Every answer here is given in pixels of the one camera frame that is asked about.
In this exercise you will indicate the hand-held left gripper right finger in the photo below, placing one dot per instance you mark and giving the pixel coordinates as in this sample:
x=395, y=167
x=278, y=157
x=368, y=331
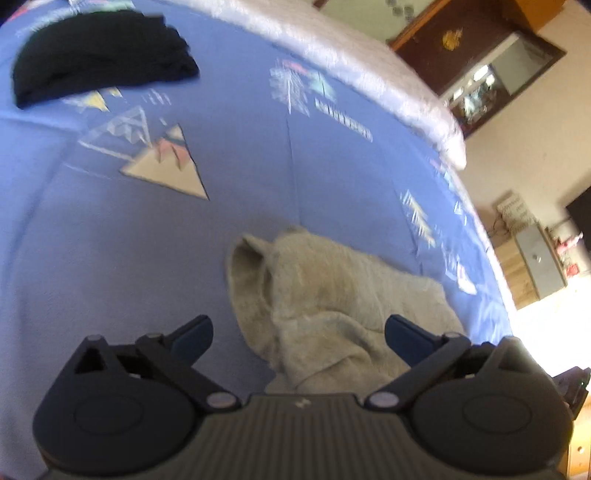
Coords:
x=406, y=338

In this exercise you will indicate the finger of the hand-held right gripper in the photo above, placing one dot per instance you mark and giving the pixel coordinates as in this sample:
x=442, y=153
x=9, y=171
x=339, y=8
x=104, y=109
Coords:
x=575, y=390

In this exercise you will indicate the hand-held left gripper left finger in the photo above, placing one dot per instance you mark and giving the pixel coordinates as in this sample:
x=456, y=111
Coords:
x=194, y=342

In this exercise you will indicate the beige towel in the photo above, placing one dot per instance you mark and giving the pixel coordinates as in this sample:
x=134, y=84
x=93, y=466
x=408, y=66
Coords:
x=323, y=300

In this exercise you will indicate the light wooden sideboard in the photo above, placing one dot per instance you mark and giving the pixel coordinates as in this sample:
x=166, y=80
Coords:
x=515, y=277

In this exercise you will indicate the pink ornaments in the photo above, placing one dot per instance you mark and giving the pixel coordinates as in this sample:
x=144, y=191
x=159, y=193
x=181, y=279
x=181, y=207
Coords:
x=567, y=251

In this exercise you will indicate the white sign board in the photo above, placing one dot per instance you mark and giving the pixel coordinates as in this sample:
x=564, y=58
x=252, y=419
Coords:
x=516, y=212

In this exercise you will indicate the black television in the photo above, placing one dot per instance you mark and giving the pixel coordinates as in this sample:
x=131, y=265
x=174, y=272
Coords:
x=581, y=221

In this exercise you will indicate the blue printed bedsheet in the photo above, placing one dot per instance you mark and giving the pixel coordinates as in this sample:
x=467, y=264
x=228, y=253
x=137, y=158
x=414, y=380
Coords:
x=277, y=184

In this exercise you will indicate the white quilt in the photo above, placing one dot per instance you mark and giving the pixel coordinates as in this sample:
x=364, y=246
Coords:
x=369, y=69

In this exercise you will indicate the dark brown wooden cabinet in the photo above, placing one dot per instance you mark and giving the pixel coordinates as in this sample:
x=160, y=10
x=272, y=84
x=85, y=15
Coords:
x=443, y=50

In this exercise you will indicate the black cloth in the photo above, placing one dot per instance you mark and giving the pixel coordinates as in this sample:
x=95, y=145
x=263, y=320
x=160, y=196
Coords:
x=101, y=55

